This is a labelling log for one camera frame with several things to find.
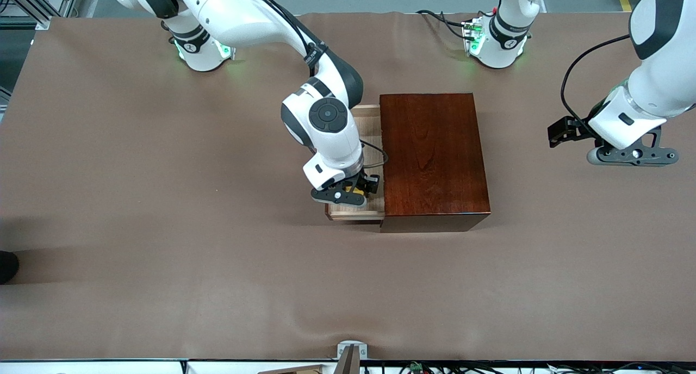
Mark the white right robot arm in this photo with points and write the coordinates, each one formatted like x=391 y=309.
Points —
x=244 y=15

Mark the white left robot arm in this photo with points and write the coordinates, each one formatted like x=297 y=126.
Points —
x=663 y=80

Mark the dark red wooden cabinet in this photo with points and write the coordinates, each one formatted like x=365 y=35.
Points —
x=435 y=162

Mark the brown cardboard piece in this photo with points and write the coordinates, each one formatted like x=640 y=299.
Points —
x=299 y=371

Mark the brown table mat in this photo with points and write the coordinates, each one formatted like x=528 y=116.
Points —
x=163 y=309

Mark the metal mount post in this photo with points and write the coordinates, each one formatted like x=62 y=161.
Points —
x=348 y=360

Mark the aluminium frame profile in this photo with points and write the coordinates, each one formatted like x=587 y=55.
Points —
x=38 y=4

